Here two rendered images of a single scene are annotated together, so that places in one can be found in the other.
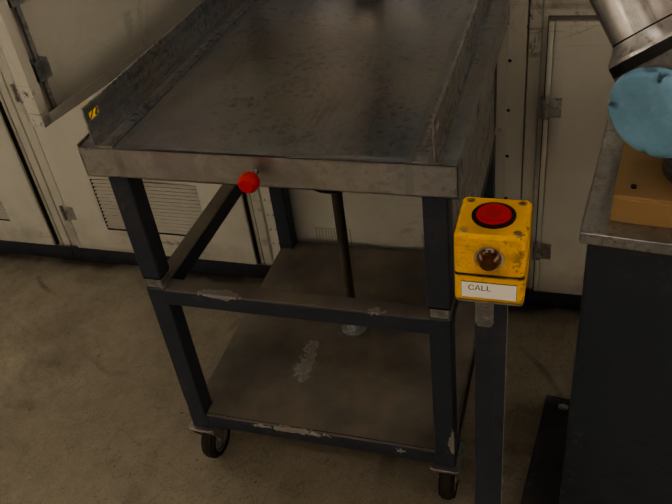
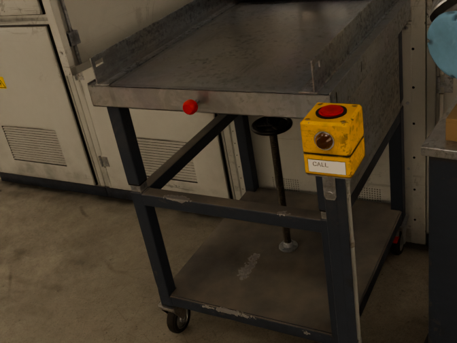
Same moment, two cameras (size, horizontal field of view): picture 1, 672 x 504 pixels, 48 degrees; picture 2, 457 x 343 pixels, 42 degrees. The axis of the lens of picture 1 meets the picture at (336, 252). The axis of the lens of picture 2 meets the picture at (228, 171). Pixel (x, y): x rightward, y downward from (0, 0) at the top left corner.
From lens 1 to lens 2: 28 cm
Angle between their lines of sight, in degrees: 13
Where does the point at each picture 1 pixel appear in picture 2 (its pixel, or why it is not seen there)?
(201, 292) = (166, 196)
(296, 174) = (223, 103)
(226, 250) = (209, 192)
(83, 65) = (104, 40)
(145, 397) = (137, 289)
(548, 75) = not seen: hidden behind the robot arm
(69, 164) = (106, 125)
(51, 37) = (83, 18)
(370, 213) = not seen: hidden behind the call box
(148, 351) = (145, 259)
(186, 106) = (163, 64)
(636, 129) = (445, 58)
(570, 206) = not seen: outside the picture
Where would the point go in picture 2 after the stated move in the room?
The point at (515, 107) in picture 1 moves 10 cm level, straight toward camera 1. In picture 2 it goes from (418, 85) to (413, 99)
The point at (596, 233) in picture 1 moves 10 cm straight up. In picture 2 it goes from (432, 147) to (432, 97)
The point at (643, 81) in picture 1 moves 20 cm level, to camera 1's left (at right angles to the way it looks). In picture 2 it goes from (445, 21) to (317, 37)
